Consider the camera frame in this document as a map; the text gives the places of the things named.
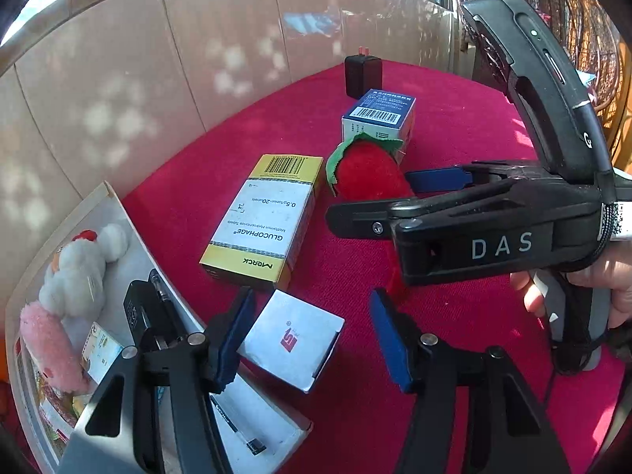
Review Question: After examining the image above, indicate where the pink plush toy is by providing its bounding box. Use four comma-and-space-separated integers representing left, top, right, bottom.
20, 301, 92, 396

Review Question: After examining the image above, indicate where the red strawberry plush toy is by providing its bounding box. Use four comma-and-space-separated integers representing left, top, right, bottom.
323, 133, 418, 302

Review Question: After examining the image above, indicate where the small blue white medicine box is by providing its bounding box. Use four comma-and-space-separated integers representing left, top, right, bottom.
81, 321, 124, 383

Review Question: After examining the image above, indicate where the yellow white medicine box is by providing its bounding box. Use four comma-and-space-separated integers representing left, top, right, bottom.
199, 154, 327, 292

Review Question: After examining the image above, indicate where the small black plug adapter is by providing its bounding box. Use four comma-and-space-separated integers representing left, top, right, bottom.
122, 279, 171, 351

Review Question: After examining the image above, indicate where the yellow snack packet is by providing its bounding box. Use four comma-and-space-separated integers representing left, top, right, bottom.
34, 380, 94, 442

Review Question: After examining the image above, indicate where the person's right hand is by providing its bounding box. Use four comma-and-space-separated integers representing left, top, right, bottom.
510, 241, 632, 329

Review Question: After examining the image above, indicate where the tall black charger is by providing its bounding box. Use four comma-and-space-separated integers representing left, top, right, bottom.
344, 47, 383, 101

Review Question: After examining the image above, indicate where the wicker hanging chair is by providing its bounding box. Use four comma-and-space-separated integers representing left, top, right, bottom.
454, 0, 628, 169

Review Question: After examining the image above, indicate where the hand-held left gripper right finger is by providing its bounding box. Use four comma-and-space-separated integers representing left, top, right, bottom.
369, 287, 568, 474

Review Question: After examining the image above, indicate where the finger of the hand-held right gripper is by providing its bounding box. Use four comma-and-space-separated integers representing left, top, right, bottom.
405, 160, 561, 194
325, 178, 564, 288

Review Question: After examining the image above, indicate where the white plush toy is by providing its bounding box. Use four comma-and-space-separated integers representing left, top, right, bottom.
38, 224, 130, 319

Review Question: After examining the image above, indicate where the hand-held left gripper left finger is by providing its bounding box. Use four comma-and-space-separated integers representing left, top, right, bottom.
84, 285, 258, 474

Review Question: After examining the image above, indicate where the black pen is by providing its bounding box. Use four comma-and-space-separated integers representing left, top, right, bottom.
148, 268, 268, 456

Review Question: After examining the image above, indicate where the white red medicine box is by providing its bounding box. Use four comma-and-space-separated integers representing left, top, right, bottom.
237, 289, 345, 394

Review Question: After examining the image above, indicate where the white storage box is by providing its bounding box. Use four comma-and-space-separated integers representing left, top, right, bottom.
5, 181, 314, 474

